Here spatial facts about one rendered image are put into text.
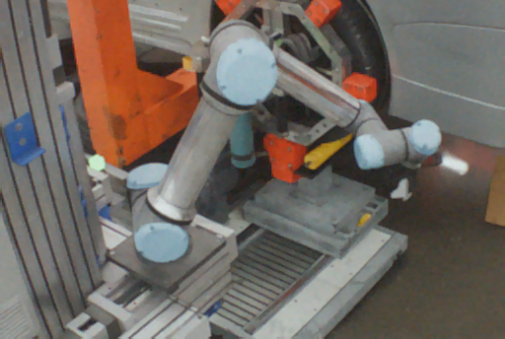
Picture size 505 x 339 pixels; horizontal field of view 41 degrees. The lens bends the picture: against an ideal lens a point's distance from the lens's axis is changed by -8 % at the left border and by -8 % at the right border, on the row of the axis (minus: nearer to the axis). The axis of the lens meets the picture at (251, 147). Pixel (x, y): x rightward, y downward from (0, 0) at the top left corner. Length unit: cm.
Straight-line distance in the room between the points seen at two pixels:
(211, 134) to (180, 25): 153
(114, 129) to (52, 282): 100
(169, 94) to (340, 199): 80
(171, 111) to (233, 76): 147
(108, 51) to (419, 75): 106
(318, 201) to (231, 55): 162
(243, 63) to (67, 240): 66
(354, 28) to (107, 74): 87
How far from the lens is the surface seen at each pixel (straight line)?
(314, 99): 163
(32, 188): 164
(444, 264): 299
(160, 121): 280
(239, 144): 265
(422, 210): 328
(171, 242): 156
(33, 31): 154
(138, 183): 166
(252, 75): 139
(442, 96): 233
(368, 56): 242
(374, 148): 159
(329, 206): 292
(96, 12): 246
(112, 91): 259
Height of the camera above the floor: 195
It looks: 31 degrees down
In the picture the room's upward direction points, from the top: 5 degrees counter-clockwise
